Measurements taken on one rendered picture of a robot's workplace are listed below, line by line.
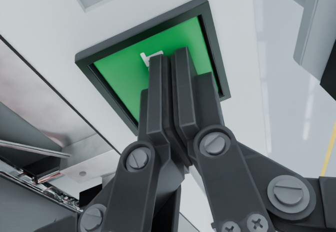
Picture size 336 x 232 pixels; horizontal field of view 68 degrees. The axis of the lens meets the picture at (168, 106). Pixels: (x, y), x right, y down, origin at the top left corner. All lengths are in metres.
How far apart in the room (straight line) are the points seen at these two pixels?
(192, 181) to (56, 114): 0.14
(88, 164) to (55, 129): 0.05
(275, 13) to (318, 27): 1.07
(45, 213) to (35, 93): 0.19
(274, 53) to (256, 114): 1.42
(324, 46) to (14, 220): 0.45
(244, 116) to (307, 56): 0.23
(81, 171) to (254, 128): 0.17
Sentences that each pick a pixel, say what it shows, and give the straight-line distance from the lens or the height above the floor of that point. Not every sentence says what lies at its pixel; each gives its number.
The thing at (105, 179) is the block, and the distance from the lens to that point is 0.34.
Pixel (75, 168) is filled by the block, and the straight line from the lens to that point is 0.27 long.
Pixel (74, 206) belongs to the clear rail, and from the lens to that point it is 0.35.
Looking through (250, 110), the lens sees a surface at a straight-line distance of 0.16.
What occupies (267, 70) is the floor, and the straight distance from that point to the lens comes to 1.64.
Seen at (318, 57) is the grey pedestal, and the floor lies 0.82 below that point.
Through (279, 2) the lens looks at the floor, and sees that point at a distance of 1.41.
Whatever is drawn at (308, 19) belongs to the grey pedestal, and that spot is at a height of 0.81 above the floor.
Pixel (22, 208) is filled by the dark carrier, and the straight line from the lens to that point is 0.36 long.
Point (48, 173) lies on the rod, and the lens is 0.30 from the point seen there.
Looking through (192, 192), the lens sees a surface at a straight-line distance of 0.23.
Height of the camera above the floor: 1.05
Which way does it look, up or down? 43 degrees down
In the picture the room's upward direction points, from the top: 163 degrees clockwise
